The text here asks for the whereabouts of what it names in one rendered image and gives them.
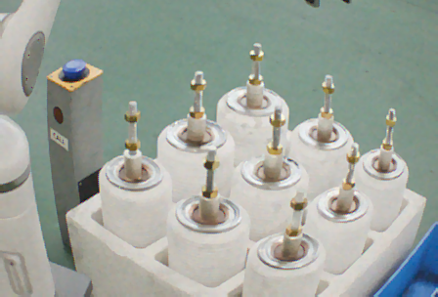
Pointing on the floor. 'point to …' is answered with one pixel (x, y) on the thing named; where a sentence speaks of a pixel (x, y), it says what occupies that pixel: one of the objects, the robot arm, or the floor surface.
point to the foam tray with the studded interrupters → (391, 248)
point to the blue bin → (416, 271)
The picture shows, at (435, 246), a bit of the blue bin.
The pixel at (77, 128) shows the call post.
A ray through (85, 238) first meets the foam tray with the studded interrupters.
